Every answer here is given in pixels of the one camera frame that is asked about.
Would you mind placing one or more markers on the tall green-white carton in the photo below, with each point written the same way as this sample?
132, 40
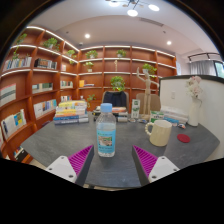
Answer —
135, 109

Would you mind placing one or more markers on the green tissue box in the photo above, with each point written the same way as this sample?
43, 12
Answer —
156, 116

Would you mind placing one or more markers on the small white wall switch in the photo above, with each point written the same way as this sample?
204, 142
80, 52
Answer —
173, 95

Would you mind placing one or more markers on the branched ceiling lamp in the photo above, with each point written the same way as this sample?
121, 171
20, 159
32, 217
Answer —
132, 12

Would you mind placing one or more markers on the colourful stack of books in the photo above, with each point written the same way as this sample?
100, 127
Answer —
70, 113

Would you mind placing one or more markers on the dark blue chair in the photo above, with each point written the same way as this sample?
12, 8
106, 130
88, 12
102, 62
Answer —
115, 99

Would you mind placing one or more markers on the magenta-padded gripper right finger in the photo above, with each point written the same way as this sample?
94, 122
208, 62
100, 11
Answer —
161, 167

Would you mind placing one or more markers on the tan chair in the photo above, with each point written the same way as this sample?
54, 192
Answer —
155, 101

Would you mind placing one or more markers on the white vase with flowers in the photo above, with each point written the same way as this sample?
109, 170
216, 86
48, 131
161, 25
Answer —
193, 113

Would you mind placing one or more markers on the wooden wall shelf unit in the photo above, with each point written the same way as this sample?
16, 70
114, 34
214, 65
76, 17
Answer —
46, 80

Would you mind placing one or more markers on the grey window curtain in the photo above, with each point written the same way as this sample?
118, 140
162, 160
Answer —
201, 67

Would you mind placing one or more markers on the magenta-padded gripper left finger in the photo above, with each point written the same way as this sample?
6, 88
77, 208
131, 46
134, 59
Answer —
63, 168

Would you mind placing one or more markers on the wooden artist mannequin figure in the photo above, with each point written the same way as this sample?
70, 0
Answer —
147, 90

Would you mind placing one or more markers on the cream ceramic mug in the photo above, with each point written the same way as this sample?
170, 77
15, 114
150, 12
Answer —
161, 133

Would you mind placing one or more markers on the clear blue-capped water bottle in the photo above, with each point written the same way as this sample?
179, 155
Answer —
106, 133

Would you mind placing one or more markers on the dark-framed window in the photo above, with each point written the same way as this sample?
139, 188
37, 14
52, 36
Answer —
220, 69

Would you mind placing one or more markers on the white stack of books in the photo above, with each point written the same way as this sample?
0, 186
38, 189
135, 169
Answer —
175, 115

